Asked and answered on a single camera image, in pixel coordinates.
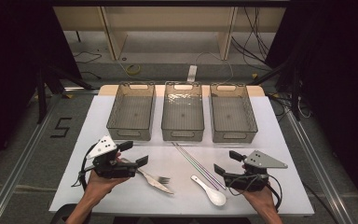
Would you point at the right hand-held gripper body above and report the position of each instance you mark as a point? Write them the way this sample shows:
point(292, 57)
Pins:
point(248, 182)

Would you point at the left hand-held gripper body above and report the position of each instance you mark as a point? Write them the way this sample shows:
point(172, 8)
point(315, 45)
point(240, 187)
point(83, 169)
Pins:
point(101, 146)

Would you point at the metal chopstick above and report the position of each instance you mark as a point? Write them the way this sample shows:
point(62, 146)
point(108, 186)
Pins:
point(203, 168)
point(192, 164)

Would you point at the white ceramic spoon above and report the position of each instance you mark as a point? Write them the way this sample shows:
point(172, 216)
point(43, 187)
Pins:
point(216, 196)

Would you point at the metal fork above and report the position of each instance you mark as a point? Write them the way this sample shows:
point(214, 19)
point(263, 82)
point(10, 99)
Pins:
point(164, 179)

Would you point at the grey transparent plastic bin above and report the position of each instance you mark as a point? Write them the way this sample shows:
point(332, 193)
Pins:
point(231, 113)
point(182, 112)
point(132, 112)

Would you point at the person's right hand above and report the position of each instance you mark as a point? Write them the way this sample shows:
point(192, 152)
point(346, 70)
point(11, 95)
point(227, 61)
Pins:
point(262, 200)

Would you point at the person's left hand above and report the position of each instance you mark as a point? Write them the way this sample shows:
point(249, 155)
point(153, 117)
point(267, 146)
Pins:
point(101, 185)

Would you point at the white table mat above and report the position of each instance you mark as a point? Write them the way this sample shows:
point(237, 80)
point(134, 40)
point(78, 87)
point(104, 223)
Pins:
point(180, 202)

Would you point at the black metal stand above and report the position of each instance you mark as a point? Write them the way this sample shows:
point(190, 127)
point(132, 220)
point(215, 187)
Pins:
point(41, 93)
point(295, 93)

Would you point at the white power strip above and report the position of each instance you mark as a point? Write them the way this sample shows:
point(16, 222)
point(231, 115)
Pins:
point(192, 73)

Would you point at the black curtain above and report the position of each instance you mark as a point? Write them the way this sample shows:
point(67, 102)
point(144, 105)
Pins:
point(338, 77)
point(9, 62)

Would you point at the beige wooden shelf unit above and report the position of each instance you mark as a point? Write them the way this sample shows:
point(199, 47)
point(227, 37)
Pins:
point(167, 18)

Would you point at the aluminium floor rail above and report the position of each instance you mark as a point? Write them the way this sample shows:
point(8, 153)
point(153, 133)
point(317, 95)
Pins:
point(320, 168)
point(15, 177)

